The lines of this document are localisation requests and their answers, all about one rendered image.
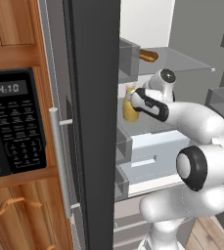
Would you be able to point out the glass fridge shelf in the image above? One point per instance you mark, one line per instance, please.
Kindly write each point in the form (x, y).
(178, 62)

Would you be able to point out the white fridge drawer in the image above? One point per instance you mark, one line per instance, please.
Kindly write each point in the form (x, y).
(156, 149)

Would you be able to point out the wooden cabinet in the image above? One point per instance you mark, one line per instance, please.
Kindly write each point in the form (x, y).
(15, 55)

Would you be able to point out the black microwave oven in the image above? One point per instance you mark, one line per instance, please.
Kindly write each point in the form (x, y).
(15, 123)

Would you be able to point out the brown hotdog bun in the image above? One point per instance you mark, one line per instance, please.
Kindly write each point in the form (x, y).
(148, 55)

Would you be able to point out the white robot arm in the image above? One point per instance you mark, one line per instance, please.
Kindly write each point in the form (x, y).
(201, 123)

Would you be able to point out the grey fridge bottom drawer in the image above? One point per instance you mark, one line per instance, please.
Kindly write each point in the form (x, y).
(128, 224)

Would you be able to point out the yellow bottle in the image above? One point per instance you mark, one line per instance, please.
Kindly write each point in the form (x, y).
(129, 112)

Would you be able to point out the dark grey fridge door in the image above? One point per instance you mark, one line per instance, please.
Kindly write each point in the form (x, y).
(94, 114)

